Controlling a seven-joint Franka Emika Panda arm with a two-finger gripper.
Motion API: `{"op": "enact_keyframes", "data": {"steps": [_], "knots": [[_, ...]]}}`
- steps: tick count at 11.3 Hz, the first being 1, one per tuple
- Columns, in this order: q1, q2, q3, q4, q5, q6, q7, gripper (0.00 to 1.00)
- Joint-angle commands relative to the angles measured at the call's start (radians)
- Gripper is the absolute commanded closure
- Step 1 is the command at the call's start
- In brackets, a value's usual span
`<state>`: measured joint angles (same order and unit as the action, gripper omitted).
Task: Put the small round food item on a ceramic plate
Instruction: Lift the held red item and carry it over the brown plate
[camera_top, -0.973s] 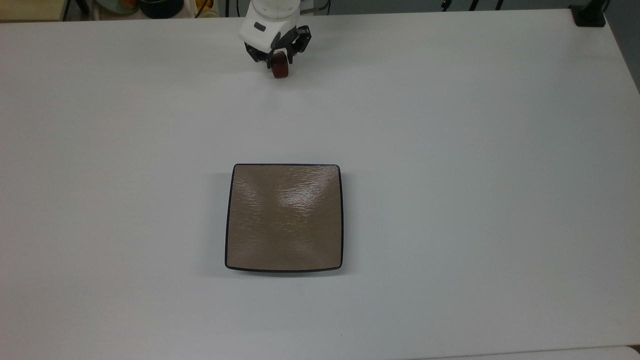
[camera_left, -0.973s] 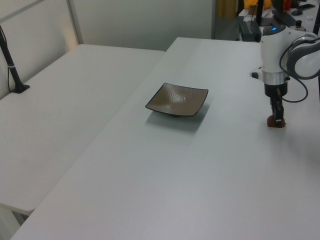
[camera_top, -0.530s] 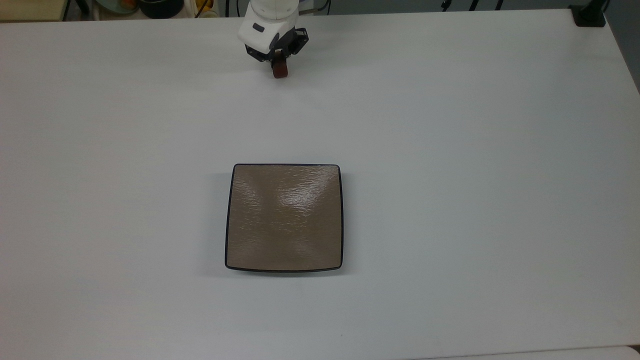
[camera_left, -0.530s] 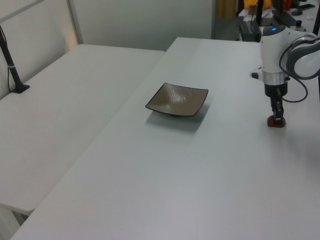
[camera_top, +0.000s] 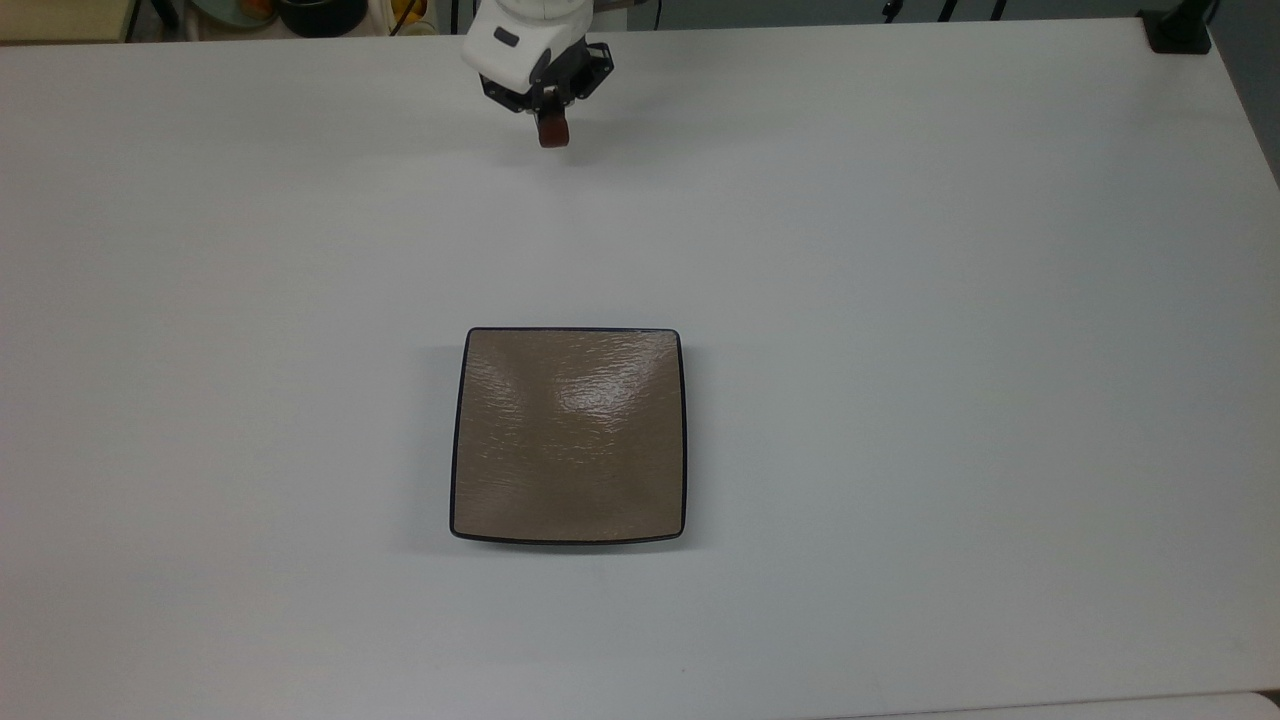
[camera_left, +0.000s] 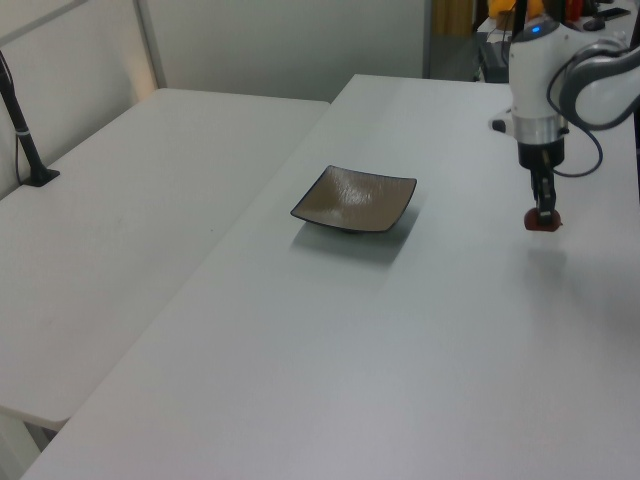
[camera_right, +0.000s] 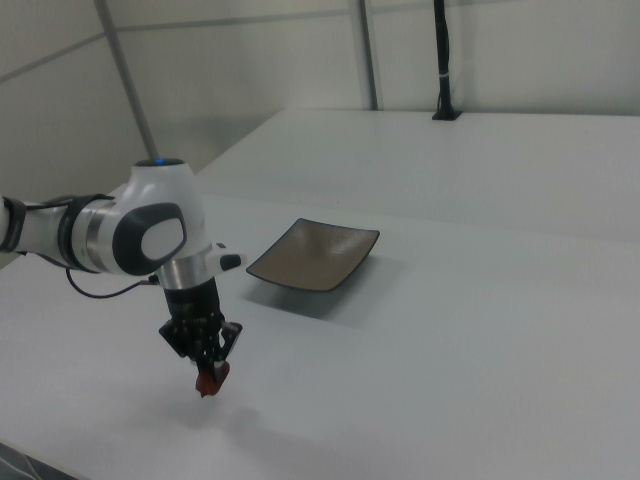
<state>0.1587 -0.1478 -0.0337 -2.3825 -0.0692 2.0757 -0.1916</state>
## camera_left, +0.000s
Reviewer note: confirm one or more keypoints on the square brown ceramic plate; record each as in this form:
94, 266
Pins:
355, 202

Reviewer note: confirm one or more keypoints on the small round brown food item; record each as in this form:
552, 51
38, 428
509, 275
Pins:
532, 222

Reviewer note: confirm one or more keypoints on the black computer mouse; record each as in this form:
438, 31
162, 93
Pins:
593, 23

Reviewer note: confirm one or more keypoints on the grey partition frame post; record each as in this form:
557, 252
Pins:
150, 45

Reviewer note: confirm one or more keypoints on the yellow panel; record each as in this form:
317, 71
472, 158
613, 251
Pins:
450, 17

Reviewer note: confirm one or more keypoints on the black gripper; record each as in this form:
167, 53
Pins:
541, 154

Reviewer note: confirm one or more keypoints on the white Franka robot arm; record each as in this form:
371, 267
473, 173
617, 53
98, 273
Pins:
537, 75

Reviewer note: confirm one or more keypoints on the orange yellow object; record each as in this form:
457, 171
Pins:
500, 6

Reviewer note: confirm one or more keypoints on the black upright pole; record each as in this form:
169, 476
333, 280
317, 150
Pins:
521, 12

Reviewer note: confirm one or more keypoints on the black camera stand pole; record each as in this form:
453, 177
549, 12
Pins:
20, 130

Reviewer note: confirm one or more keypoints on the black smartphone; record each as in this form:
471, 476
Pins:
613, 13

